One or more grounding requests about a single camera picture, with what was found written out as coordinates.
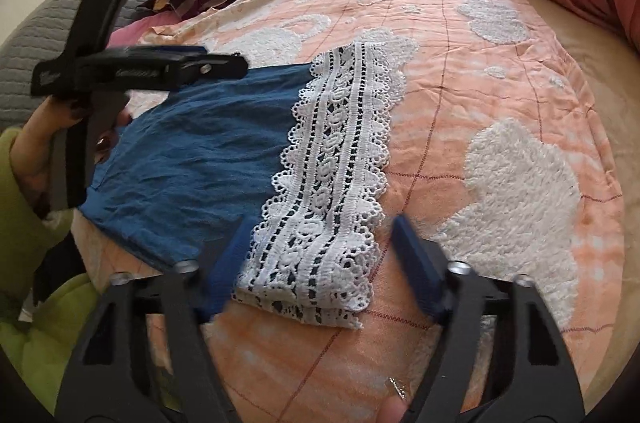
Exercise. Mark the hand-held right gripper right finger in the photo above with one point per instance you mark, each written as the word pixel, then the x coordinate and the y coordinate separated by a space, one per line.
pixel 416 268

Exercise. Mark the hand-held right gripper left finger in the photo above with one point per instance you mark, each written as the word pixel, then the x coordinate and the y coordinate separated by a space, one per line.
pixel 225 273

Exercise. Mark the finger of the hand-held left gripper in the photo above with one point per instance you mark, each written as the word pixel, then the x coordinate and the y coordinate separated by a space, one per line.
pixel 165 50
pixel 190 70

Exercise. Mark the blue denim pants lace trim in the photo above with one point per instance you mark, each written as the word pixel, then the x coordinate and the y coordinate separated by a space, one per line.
pixel 200 153

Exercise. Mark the person's left forearm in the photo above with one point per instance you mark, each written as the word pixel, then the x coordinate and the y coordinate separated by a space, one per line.
pixel 20 223

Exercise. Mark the person's left hand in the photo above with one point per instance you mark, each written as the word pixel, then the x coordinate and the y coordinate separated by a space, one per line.
pixel 37 148

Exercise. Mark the grey quilted headboard cover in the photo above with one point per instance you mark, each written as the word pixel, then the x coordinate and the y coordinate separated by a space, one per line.
pixel 45 3

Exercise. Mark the orange white fluffy blanket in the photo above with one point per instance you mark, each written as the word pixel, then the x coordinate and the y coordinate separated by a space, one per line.
pixel 500 103

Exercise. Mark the person's green jacket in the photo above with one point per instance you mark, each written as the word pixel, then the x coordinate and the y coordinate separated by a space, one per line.
pixel 35 353

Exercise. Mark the beige bed sheet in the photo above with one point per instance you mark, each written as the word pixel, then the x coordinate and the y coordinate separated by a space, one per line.
pixel 615 113

